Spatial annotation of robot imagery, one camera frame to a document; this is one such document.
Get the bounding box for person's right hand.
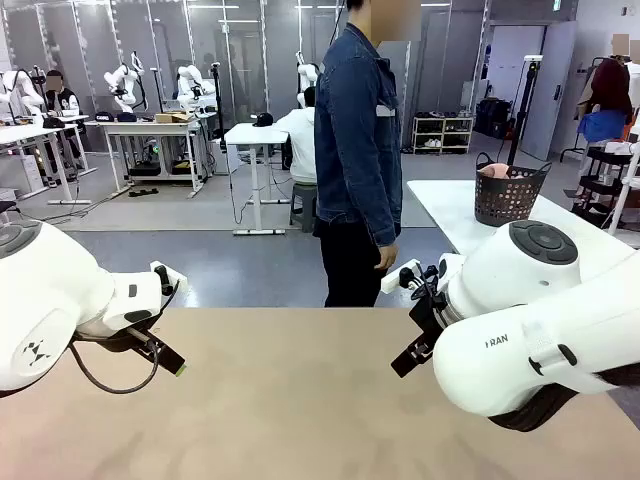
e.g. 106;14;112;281
374;242;400;273

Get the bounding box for tall black tripod stand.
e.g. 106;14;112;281
506;53;545;167

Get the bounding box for black right arm cable sleeve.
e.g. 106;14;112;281
492;367;640;434

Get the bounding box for long white desk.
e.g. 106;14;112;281
0;121;99;207

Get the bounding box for pink terry towel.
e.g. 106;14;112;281
478;163;540;182

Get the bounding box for seated person black varsity jacket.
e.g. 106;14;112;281
41;69;84;172

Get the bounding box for black luggage bags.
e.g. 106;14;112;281
474;97;514;140

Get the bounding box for wide white robot desk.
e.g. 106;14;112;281
84;117;207;199

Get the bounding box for wooden shoe rack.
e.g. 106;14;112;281
411;115;476;155

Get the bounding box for large white rounded table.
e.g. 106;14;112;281
407;178;639;257

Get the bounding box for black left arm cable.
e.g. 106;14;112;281
68;343;162;395

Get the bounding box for narrow white standing desk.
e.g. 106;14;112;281
224;122;292;237

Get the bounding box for blue hanging garment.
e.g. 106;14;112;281
576;110;629;144

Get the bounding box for thin black camera tripod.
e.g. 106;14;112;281
209;61;225;142

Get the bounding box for person in denim jacket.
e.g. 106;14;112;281
313;0;424;309

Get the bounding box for black utility cart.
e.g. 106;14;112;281
571;143;635;227

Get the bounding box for black perforated laundry basket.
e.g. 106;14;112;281
473;151;553;228

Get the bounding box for person's right forearm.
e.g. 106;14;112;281
372;164;404;248

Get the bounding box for grey door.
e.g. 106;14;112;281
519;21;577;162

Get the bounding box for grey plastic stool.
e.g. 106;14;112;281
289;180;319;233

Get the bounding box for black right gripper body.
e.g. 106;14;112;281
408;293;452;347

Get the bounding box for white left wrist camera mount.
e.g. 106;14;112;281
149;259;189;302

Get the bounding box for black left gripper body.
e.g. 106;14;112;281
72;327;162;355

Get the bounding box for maroon hanging garment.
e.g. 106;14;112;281
588;58;634;126

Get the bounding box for seated person white hoodie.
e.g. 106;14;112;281
273;85;319;184

